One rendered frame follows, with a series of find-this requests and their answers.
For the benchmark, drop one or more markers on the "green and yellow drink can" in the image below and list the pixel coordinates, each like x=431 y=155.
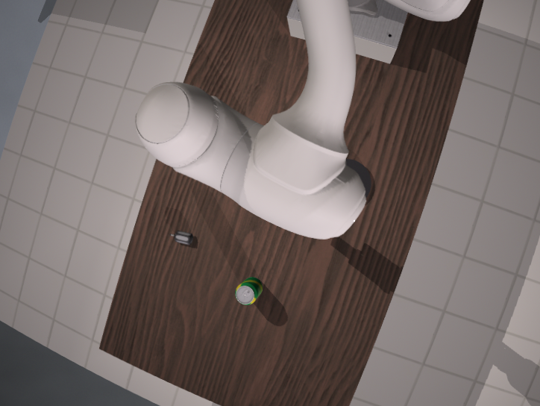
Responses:
x=249 y=290

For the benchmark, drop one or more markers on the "black round disc with center stud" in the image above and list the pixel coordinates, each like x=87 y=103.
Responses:
x=362 y=172

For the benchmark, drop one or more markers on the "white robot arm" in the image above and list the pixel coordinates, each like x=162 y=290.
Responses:
x=291 y=171

